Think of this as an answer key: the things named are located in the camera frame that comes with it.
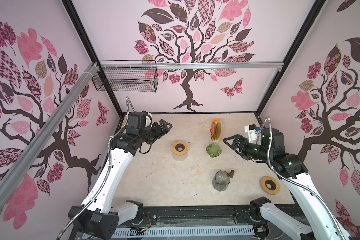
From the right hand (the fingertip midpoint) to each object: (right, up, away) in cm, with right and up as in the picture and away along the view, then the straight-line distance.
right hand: (228, 142), depth 67 cm
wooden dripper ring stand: (-24, -8, +20) cm, 33 cm away
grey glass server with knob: (-1, -21, +9) cm, 23 cm away
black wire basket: (-57, +40, +28) cm, 76 cm away
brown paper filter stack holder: (+2, +5, +36) cm, 36 cm away
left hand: (-29, +4, +4) cm, 29 cm away
